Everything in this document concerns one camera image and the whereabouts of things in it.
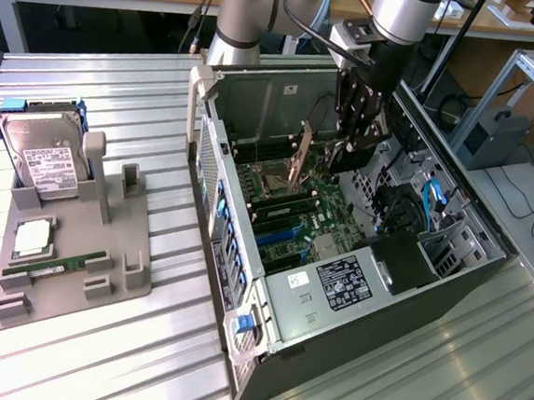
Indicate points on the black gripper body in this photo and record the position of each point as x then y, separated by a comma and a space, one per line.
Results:
386, 65

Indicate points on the graphics card with metal bracket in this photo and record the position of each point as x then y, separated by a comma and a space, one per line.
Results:
301, 156

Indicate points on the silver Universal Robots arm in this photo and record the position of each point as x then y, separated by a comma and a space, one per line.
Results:
245, 20

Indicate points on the large metal disk bay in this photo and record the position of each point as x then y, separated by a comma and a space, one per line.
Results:
362, 182

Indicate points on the black stand pole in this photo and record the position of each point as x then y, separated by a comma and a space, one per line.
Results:
454, 43

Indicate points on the white device box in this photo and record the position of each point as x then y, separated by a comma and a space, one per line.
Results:
452, 11

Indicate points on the green motherboard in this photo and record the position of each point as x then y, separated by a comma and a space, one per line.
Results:
332, 205

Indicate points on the thin metal locking lever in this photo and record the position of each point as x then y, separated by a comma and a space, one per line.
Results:
256, 152

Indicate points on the CPU socket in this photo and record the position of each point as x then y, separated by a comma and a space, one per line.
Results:
273, 179

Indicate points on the dark grey equipment box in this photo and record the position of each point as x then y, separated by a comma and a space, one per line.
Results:
497, 136

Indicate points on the black labelled RAM stick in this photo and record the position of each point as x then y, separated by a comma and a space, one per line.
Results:
280, 213

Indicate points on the black plastic shroud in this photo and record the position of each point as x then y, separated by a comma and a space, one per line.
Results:
402, 263

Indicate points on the white paper tray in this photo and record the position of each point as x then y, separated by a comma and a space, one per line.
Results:
510, 16

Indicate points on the small metal disk bay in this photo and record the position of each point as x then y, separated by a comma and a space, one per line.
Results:
454, 254

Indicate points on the blue expansion slot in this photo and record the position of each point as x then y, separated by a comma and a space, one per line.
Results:
278, 237

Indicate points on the blue slot retention clip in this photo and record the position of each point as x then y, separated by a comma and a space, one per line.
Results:
230, 232
242, 286
234, 249
221, 188
238, 266
222, 207

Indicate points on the grey power supply unit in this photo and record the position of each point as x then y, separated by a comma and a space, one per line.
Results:
304, 306

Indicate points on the open black PC case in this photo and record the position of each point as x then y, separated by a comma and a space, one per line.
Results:
378, 322

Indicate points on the blue case latch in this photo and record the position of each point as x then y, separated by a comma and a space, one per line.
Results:
243, 325

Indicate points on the grey plastic parts rack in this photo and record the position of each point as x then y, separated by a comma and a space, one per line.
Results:
72, 234

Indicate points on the hard disk with blue caddy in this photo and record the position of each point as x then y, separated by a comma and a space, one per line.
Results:
42, 152

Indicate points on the green RAM stick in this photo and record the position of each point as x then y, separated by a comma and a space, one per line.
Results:
72, 263

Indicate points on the silver CPU chip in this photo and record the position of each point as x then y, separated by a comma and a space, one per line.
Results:
33, 239

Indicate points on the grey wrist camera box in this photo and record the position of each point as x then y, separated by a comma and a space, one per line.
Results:
351, 34

